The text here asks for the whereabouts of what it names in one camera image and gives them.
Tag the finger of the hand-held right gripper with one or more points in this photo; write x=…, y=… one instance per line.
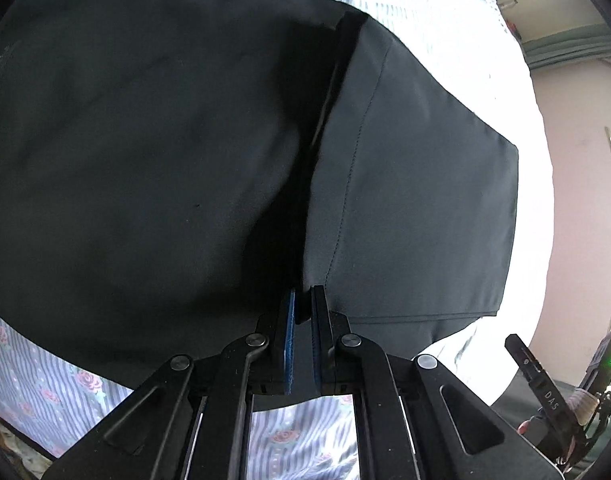
x=538, y=377

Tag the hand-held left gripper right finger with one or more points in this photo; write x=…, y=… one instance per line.
x=318, y=345

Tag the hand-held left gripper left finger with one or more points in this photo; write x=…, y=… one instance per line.
x=289, y=345

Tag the black pants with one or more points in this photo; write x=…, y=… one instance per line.
x=135, y=160

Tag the person's right hand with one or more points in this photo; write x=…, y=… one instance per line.
x=584, y=405

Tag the blue floral bedsheet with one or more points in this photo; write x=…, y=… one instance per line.
x=35, y=385

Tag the grey curtain valance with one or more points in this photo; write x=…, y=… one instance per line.
x=570, y=42

